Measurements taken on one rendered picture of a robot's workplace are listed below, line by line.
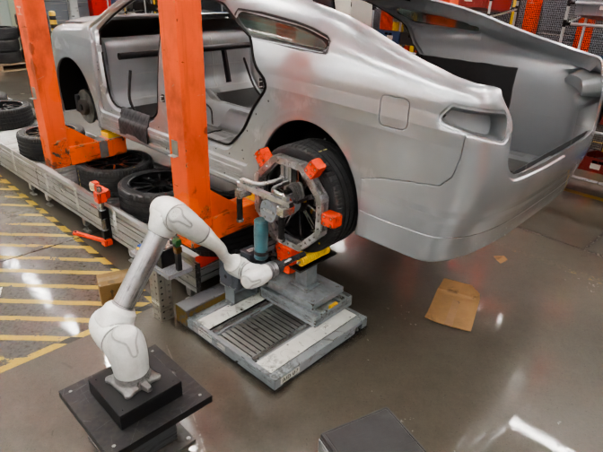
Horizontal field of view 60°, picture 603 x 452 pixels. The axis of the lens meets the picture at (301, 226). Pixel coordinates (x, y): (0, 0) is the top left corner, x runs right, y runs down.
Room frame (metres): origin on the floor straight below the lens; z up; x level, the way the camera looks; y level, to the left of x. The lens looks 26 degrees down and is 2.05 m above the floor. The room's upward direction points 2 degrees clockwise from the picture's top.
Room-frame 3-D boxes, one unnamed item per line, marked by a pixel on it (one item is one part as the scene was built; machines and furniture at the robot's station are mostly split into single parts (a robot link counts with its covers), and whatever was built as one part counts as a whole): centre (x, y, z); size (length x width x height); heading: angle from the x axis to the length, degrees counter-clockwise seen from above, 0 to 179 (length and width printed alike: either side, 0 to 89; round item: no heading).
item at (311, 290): (2.91, -0.04, 0.32); 0.40 x 0.30 x 0.28; 48
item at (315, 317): (2.91, -0.04, 0.13); 0.50 x 0.36 x 0.10; 48
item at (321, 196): (2.78, 0.07, 0.85); 0.54 x 0.07 x 0.54; 48
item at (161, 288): (2.80, 0.88, 0.21); 0.10 x 0.10 x 0.42; 48
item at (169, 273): (2.78, 0.86, 0.44); 0.43 x 0.17 x 0.03; 48
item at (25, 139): (5.29, 2.66, 0.39); 0.66 x 0.66 x 0.24
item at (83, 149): (4.44, 1.86, 0.69); 0.52 x 0.17 x 0.35; 138
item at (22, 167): (5.22, 2.59, 0.20); 1.00 x 0.86 x 0.39; 48
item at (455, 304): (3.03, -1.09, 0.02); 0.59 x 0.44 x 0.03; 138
